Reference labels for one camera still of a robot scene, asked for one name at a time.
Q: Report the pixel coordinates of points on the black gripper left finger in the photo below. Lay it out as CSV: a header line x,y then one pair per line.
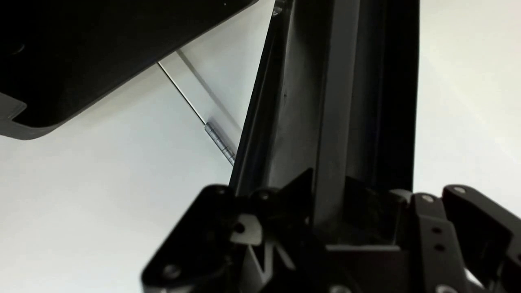
x,y
228,245

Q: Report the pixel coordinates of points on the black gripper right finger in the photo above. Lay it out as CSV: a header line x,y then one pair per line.
x,y
461,238

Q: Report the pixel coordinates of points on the dark grey bin lid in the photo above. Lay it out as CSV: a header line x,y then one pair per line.
x,y
335,98

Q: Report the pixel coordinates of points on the large black plastic bin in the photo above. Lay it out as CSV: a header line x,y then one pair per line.
x,y
81,54

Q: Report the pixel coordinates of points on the grey metal door hinge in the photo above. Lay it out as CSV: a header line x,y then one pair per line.
x,y
220,139

